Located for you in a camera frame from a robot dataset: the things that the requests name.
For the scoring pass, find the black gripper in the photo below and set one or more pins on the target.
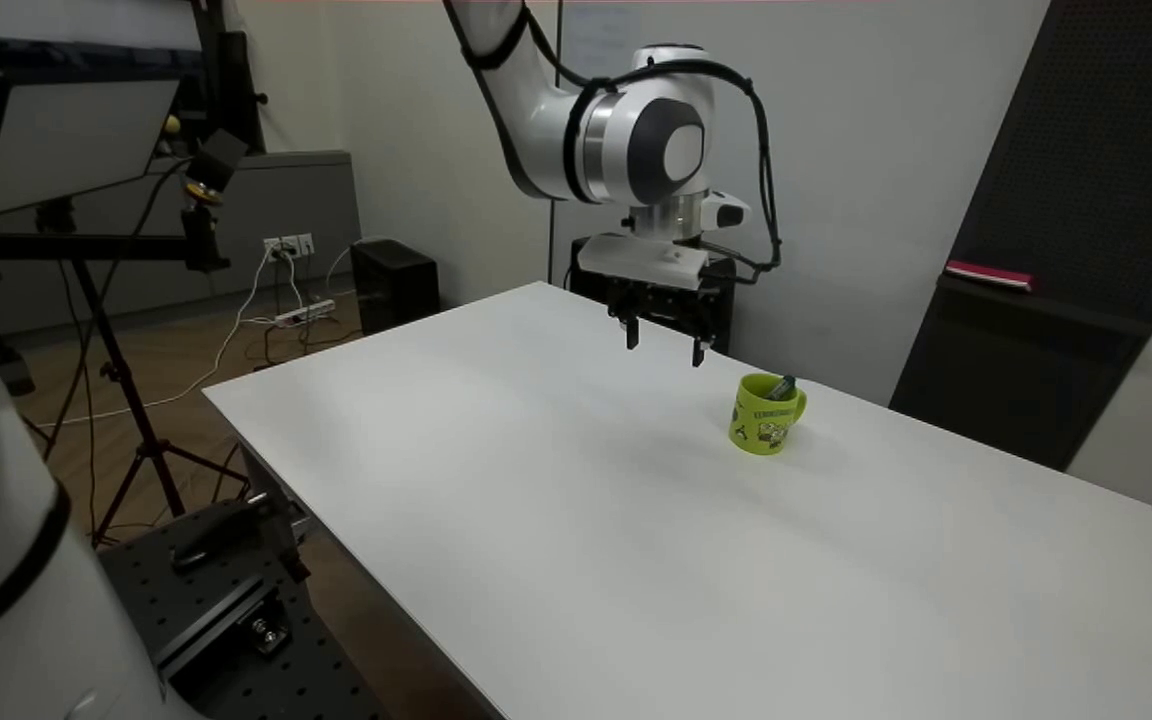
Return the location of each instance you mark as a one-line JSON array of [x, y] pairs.
[[659, 301]]

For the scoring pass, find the lime green plastic cup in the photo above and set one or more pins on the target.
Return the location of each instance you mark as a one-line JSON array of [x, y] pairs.
[[761, 425]]

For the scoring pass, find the large black box white label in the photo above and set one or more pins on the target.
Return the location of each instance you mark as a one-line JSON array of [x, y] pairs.
[[721, 312]]

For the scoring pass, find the small black box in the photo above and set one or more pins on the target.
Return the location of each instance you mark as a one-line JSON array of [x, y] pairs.
[[394, 286]]

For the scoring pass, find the pink label strip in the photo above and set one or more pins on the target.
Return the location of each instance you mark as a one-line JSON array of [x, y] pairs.
[[991, 277]]

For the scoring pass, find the white power strip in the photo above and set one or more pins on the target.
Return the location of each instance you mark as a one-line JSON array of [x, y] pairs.
[[304, 312]]

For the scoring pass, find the tall dark cabinet panel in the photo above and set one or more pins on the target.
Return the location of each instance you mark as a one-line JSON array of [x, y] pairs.
[[1070, 240]]

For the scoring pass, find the black clamp on breadboard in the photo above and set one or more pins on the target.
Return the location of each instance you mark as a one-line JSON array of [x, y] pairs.
[[236, 525]]

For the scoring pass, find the black perforated breadboard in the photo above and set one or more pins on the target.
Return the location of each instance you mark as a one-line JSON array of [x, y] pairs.
[[268, 652]]

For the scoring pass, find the black tripod stand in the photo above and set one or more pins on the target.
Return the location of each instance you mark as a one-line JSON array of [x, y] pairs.
[[121, 385]]

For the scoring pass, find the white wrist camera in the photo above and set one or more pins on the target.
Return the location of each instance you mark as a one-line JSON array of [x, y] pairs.
[[721, 211]]

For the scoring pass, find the white wall outlet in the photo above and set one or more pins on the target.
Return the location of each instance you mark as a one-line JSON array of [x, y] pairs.
[[291, 244]]

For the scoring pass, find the grey wall panel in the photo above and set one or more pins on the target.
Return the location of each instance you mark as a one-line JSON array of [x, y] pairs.
[[299, 203]]

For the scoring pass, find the black camera on stand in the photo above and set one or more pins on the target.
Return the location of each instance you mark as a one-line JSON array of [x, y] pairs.
[[217, 162]]

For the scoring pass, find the white panel black frame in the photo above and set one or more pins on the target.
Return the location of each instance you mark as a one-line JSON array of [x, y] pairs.
[[71, 127]]

